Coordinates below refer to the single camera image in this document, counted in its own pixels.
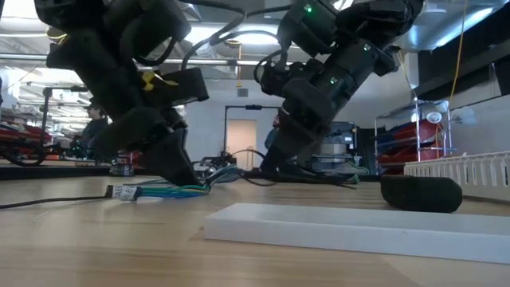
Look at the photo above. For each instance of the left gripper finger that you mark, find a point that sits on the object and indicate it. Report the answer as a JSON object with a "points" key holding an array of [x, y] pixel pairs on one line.
{"points": [[171, 163], [188, 155]]}

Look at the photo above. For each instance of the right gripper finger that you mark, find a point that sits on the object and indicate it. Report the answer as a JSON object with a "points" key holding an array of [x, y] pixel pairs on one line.
{"points": [[291, 143], [269, 159]]}

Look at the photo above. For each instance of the white duct cover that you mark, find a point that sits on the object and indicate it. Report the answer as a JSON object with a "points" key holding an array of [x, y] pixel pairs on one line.
{"points": [[358, 235]]}

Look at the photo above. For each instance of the small black rounded block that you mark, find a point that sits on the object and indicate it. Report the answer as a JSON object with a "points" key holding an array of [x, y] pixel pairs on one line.
{"points": [[422, 195]]}

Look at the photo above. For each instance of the white slotted wiring duct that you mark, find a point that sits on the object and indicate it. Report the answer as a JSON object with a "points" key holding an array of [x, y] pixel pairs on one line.
{"points": [[458, 175]]}

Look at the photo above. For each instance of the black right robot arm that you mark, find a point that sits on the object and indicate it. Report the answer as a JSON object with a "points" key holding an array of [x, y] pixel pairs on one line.
{"points": [[358, 24]]}

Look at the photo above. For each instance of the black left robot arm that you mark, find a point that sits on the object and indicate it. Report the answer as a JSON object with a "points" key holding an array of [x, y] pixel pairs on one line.
{"points": [[151, 28]]}

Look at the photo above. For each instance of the clear safety glasses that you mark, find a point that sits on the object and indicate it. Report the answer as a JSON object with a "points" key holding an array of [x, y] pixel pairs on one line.
{"points": [[203, 165]]}

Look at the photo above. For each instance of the person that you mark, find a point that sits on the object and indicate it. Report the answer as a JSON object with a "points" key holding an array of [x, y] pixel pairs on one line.
{"points": [[271, 137], [95, 127]]}

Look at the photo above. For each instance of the grey metal machine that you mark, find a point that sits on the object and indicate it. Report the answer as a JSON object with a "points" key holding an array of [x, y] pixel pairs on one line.
{"points": [[340, 147]]}

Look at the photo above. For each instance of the long ceiling strip light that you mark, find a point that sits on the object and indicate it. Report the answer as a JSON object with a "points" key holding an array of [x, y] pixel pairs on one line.
{"points": [[207, 62]]}

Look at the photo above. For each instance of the red storage bin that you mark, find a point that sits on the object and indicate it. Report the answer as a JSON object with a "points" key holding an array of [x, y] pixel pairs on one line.
{"points": [[410, 155], [414, 131]]}

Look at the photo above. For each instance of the metal shelf rack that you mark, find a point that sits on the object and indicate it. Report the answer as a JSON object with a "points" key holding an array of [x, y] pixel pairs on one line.
{"points": [[417, 131]]}

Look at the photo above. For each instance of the white round lamp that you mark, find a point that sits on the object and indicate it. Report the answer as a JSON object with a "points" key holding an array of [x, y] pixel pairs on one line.
{"points": [[434, 117]]}

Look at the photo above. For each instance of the black background station frame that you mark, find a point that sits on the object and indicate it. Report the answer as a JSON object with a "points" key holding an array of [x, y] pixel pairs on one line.
{"points": [[225, 131], [45, 119]]}

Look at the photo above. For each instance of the small grey wall vent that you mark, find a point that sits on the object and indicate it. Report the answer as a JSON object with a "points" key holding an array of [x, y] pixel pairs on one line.
{"points": [[242, 92]]}

